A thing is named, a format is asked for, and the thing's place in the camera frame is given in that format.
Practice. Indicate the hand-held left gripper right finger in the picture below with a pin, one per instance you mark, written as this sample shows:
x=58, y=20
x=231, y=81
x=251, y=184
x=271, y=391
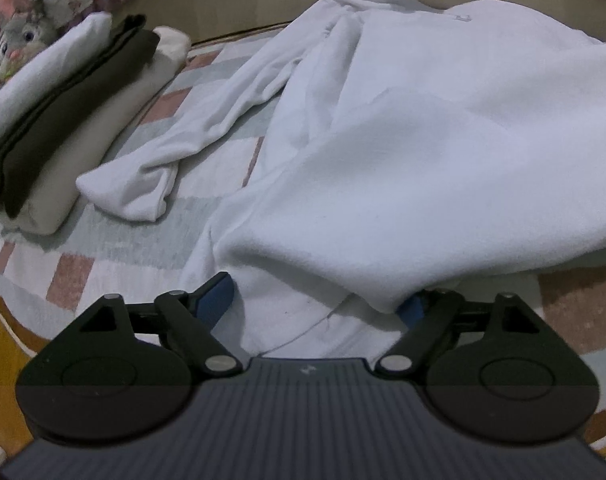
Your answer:
x=413, y=311

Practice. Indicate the white long-sleeved shirt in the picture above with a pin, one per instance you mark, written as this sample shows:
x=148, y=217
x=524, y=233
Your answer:
x=408, y=150

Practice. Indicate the grey plush rabbit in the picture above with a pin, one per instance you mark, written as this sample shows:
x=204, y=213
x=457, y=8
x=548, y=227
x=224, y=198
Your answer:
x=23, y=40

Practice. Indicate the folded dark garment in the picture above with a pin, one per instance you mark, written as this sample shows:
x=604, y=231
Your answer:
x=63, y=125

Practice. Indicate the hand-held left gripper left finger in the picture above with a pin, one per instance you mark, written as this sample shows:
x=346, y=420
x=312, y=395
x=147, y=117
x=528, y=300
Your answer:
x=215, y=300

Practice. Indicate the folded white garment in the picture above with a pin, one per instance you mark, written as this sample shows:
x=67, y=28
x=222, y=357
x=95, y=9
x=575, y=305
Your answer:
x=43, y=75

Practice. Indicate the checked rug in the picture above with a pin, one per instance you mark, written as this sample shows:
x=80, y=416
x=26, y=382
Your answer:
x=133, y=240

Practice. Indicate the stack of folded clothes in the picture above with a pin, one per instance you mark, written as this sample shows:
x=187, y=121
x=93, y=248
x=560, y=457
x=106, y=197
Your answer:
x=98, y=135

